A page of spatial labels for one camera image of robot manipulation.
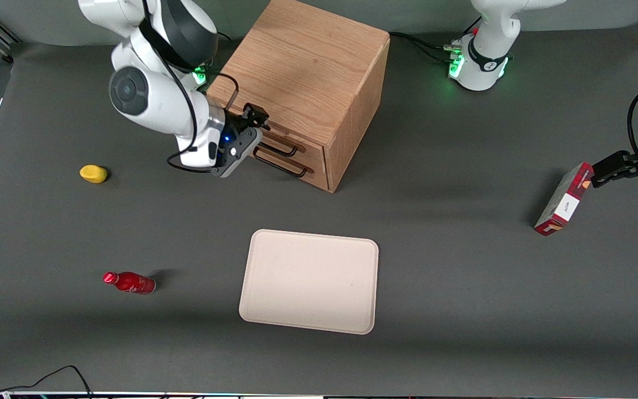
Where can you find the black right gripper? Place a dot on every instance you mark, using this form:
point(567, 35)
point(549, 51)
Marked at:
point(240, 124)

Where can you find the open-top wooden drawer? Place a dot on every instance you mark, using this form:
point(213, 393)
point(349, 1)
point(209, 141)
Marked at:
point(308, 149)

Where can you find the red and white carton box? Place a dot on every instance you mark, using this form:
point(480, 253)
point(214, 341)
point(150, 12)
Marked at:
point(565, 199)

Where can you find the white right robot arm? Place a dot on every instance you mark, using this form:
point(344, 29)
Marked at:
point(153, 105)

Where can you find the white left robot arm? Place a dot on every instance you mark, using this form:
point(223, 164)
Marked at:
point(488, 50)

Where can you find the oak wooden drawer cabinet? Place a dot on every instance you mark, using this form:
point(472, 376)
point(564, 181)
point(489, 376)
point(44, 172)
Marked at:
point(308, 66)

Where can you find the cream rectangular tray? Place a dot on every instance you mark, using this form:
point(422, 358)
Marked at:
point(310, 285)

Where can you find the red soda bottle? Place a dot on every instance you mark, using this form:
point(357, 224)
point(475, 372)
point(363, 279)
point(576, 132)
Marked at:
point(130, 283)

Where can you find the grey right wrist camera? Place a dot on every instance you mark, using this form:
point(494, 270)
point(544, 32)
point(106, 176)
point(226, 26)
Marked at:
point(238, 155)

